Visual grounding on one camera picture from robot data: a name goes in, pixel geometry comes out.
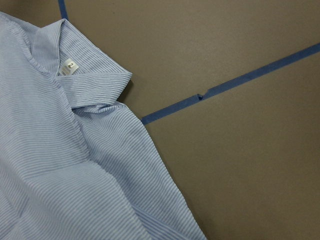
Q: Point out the light blue striped shirt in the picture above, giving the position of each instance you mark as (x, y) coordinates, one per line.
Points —
(75, 163)

